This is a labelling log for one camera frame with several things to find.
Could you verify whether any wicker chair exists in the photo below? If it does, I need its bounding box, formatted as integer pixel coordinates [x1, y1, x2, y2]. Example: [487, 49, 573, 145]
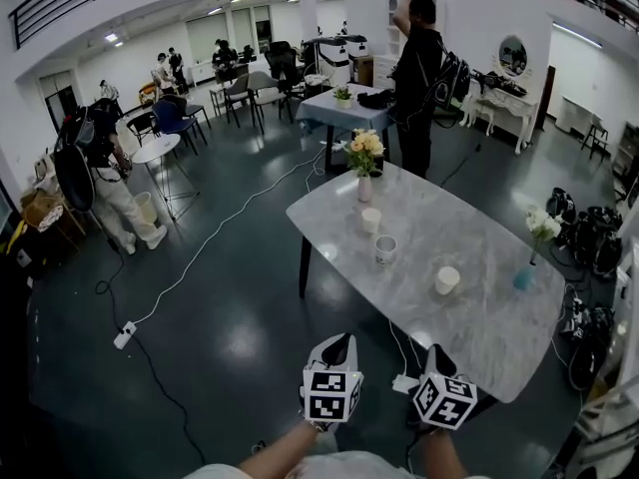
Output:
[22, 190, 86, 248]

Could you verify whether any white drawer cabinet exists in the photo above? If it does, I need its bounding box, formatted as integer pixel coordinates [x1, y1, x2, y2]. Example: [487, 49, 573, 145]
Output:
[371, 53, 400, 92]

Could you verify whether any round wall mirror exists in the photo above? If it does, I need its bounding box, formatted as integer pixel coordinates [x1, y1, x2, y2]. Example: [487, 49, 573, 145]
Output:
[496, 34, 529, 79]

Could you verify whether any black floor cable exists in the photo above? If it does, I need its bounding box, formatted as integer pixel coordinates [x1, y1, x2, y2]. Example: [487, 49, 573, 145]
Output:
[94, 246, 209, 468]

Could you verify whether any long white cable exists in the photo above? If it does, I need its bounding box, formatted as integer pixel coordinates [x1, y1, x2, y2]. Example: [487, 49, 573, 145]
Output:
[132, 145, 328, 326]

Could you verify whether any black white-printed floor bag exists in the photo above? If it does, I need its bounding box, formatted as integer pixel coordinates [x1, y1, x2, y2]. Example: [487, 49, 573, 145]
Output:
[561, 304, 616, 393]

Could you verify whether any white patterned cup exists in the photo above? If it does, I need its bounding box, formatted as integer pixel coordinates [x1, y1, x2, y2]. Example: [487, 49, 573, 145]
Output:
[374, 235, 398, 266]

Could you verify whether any blue chair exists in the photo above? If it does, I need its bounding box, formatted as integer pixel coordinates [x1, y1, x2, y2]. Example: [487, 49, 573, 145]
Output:
[151, 98, 209, 157]

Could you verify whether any person's white t-shirt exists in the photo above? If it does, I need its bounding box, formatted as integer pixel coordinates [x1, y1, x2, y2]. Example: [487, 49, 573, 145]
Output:
[182, 449, 493, 479]

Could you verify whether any table with blue cloth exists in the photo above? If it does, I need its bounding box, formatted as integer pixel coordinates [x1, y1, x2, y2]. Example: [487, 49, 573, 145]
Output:
[295, 83, 400, 174]

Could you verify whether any white round side table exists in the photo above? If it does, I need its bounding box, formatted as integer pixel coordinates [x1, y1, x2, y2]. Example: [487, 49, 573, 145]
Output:
[132, 133, 201, 224]

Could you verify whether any person's right forearm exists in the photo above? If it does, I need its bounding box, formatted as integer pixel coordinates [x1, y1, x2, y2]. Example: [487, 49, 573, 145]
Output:
[421, 426, 473, 479]

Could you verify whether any pile of black backpacks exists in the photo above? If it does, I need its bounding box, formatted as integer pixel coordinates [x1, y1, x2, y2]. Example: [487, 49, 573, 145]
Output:
[546, 187, 623, 278]

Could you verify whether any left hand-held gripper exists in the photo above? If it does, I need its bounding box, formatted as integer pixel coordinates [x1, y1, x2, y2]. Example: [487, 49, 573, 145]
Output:
[301, 333, 364, 424]

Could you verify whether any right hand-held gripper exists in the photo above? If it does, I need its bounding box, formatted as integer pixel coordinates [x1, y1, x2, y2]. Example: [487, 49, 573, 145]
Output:
[410, 343, 479, 431]

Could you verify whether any person's left forearm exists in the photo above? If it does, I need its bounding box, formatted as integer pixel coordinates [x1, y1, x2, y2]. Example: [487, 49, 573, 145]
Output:
[237, 419, 325, 473]

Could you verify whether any white dressing table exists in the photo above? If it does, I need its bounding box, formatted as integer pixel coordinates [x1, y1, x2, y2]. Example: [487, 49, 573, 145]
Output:
[458, 72, 540, 157]

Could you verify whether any white metal rack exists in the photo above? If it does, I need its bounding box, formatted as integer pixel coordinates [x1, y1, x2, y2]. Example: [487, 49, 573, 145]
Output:
[578, 237, 639, 479]

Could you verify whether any white flower bouquet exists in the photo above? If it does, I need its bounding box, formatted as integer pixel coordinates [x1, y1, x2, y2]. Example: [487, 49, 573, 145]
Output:
[524, 206, 564, 266]

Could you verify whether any white machine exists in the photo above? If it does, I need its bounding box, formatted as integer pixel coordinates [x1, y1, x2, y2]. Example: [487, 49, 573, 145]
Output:
[343, 34, 370, 62]
[302, 36, 350, 89]

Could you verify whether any yellow flower bouquet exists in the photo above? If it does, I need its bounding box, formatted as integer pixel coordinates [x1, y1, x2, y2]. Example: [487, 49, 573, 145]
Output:
[343, 128, 386, 179]

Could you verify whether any cream waste bin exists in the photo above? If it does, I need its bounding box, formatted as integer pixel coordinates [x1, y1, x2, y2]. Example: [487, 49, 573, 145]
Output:
[133, 191, 159, 225]

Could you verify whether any grey chair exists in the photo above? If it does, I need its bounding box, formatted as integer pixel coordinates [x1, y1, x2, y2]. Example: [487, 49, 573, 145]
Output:
[248, 71, 295, 136]
[223, 73, 251, 128]

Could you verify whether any small stool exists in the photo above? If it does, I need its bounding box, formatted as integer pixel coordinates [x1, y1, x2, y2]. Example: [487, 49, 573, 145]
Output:
[580, 122, 611, 163]

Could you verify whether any black equipment bundle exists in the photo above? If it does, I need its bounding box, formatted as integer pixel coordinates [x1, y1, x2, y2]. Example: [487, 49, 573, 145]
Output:
[356, 90, 395, 111]

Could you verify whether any black office chair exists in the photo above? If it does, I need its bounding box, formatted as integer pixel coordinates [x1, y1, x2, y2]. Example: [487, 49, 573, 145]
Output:
[263, 40, 306, 94]

